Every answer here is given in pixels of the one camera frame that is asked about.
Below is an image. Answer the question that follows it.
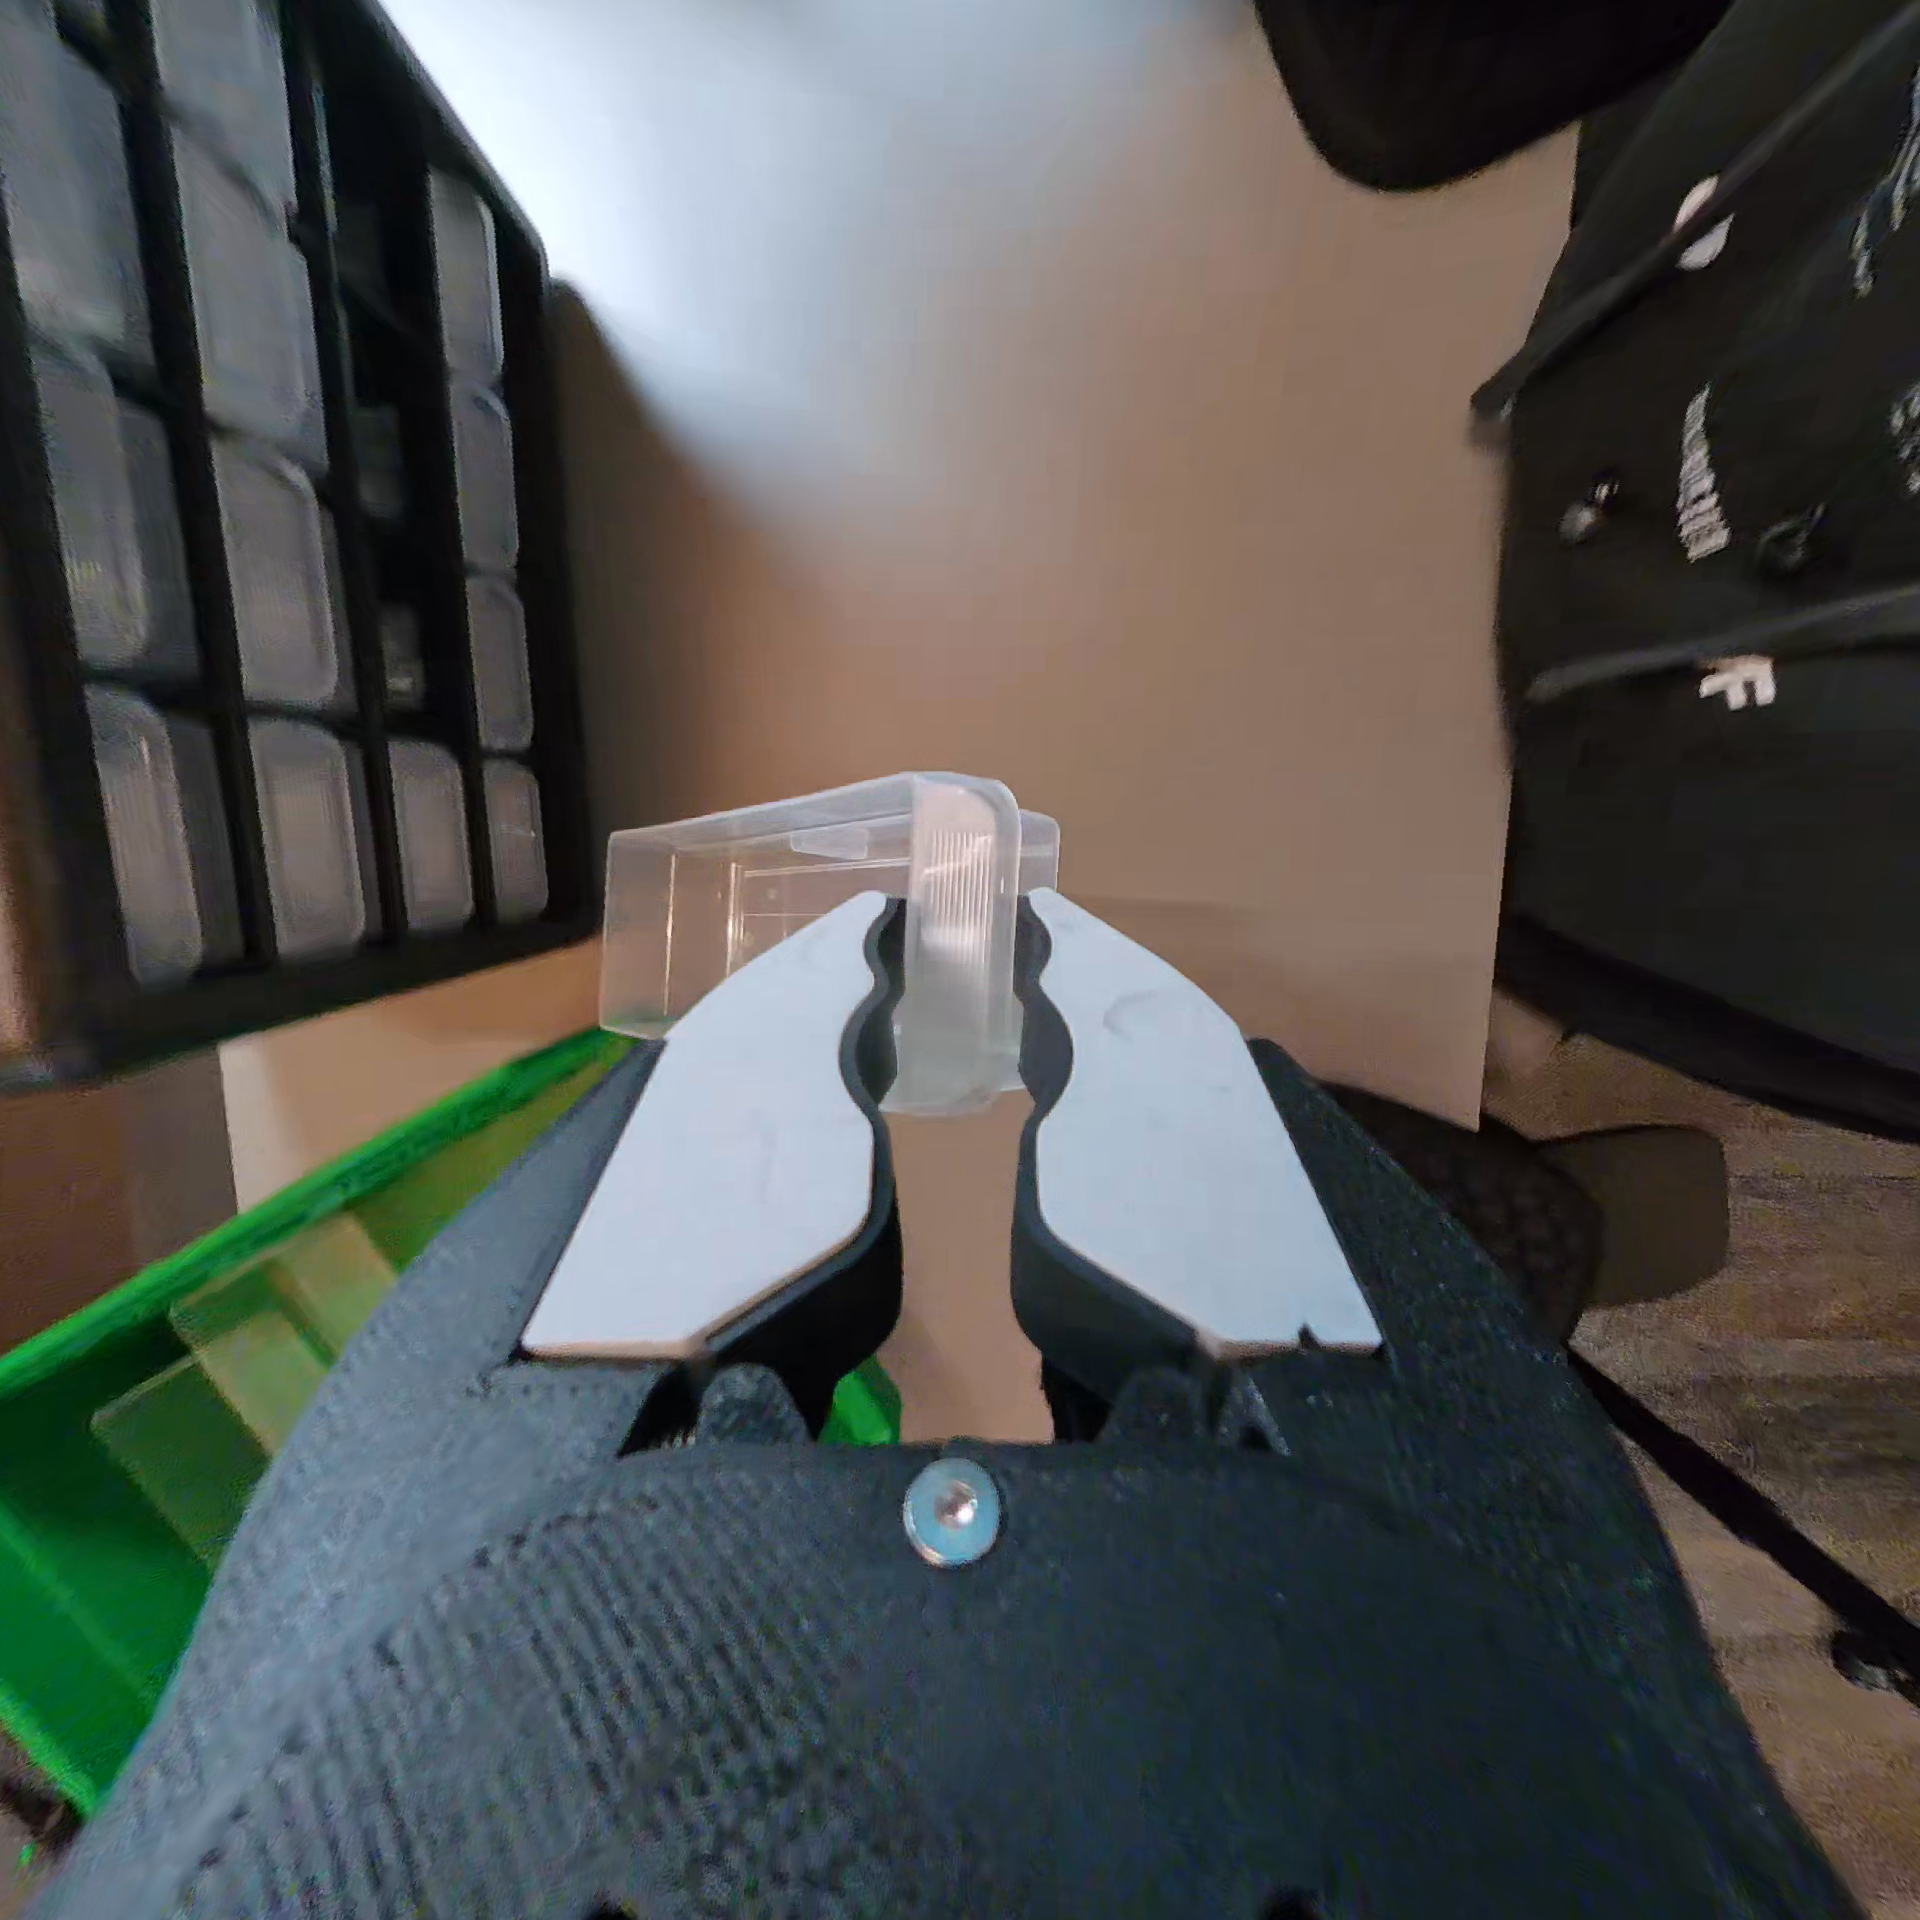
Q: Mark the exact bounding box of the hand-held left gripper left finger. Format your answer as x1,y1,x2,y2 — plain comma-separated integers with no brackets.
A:
520,887,908,1367

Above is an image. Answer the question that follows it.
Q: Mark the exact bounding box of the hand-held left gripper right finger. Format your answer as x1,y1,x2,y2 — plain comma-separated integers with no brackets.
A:
1006,887,1381,1360

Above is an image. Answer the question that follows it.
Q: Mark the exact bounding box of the clear plastic drawer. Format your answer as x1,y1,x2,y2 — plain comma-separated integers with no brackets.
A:
599,769,1062,1118
87,1343,295,1567
168,1214,404,1417

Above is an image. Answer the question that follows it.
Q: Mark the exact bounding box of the black drawer cabinet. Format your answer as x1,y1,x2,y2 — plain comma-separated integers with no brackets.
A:
0,0,606,1096

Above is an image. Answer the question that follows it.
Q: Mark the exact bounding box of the green plastic bin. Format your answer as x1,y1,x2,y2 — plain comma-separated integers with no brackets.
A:
0,1026,905,1825

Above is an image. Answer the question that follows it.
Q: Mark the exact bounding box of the pale desk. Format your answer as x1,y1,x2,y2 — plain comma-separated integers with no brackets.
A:
215,0,1579,1442

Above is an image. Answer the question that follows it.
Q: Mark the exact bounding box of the person's black printed hoodie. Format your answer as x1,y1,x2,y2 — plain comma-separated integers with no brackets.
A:
1470,0,1920,1143

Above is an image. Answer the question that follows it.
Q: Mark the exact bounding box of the bank of clear drawers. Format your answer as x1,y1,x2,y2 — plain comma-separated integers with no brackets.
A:
0,0,546,981

